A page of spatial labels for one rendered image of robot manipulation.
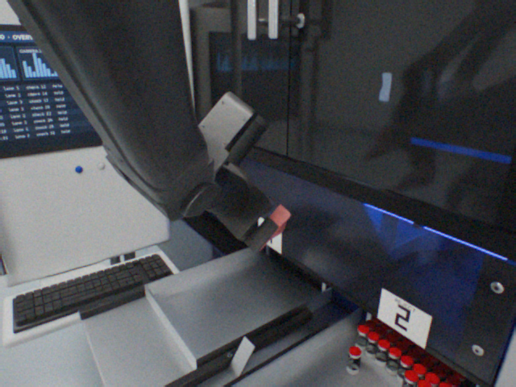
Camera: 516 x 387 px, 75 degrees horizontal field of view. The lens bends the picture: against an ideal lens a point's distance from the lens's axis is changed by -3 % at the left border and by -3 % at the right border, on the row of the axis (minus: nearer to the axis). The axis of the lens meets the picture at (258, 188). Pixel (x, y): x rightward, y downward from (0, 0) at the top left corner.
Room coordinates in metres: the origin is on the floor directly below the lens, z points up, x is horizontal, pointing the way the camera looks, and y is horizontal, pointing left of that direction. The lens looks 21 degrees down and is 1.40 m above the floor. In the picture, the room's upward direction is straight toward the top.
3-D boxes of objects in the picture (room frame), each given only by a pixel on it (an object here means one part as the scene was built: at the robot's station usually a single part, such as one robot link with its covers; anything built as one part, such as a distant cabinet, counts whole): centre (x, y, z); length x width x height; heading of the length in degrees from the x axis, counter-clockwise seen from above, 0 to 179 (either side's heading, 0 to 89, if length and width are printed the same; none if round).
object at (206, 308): (0.65, 0.05, 0.90); 0.34 x 0.26 x 0.04; 126
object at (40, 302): (0.78, 0.44, 0.82); 0.40 x 0.14 x 0.02; 124
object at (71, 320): (0.82, 0.47, 0.79); 0.45 x 0.28 x 0.03; 124
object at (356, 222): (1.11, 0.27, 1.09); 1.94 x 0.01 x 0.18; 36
